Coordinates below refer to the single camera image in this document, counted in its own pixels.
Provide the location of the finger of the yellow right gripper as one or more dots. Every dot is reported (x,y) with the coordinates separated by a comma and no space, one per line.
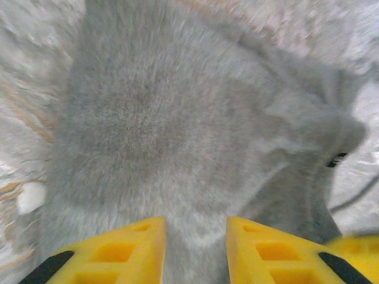
(362,254)

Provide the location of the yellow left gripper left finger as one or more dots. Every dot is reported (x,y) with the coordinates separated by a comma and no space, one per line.
(118,260)

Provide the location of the grey garment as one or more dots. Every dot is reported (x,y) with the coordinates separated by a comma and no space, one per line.
(154,118)

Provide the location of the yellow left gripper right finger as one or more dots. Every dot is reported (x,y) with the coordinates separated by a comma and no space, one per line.
(266,260)

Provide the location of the small white tag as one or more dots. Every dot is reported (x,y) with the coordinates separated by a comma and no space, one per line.
(31,197)

